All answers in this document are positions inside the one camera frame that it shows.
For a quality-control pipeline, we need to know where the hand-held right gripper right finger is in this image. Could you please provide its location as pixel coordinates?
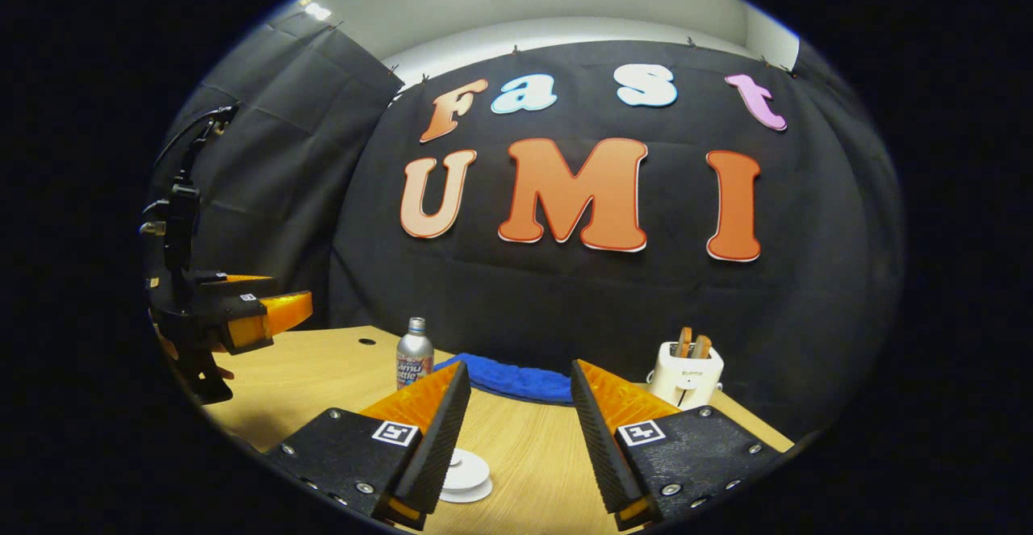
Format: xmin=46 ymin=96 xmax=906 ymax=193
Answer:
xmin=570 ymin=359 xmax=782 ymax=532

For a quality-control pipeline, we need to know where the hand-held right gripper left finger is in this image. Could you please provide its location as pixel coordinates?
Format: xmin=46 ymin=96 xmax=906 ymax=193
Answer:
xmin=266 ymin=360 xmax=473 ymax=532

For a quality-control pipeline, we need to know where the white teacup lid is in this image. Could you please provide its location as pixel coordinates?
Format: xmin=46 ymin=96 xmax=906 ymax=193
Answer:
xmin=446 ymin=449 xmax=485 ymax=479

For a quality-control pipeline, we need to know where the white teacup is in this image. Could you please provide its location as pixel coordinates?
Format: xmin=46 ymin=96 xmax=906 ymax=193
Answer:
xmin=442 ymin=449 xmax=491 ymax=494

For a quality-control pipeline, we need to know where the silver water bottle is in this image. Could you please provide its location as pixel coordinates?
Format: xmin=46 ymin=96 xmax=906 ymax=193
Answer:
xmin=395 ymin=317 xmax=435 ymax=392

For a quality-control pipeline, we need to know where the white saucer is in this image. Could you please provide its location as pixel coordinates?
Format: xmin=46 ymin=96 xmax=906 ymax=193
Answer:
xmin=438 ymin=483 xmax=494 ymax=504

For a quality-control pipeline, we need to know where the blue towel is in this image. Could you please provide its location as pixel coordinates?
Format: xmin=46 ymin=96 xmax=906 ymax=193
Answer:
xmin=434 ymin=353 xmax=575 ymax=405

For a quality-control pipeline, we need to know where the white toaster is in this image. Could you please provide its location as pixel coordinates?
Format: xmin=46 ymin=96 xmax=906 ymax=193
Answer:
xmin=648 ymin=341 xmax=725 ymax=411

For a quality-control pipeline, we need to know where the black backdrop cloth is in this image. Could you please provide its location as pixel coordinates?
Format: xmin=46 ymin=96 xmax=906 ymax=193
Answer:
xmin=157 ymin=10 xmax=905 ymax=439

